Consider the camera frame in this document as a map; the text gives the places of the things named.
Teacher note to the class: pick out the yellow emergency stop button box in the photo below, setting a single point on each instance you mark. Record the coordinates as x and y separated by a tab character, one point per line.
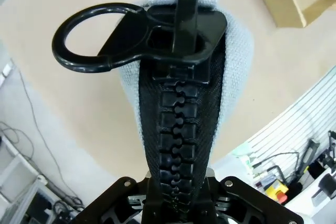
277	191

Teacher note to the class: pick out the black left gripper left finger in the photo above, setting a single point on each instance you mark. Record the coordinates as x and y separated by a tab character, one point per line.
118	197

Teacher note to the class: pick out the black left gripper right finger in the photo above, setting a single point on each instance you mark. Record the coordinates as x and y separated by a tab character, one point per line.
244	203

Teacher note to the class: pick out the white slatted panel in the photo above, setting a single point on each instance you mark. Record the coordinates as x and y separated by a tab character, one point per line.
296	119

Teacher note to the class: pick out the black cylinder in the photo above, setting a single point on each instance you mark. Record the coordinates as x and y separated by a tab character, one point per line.
326	186

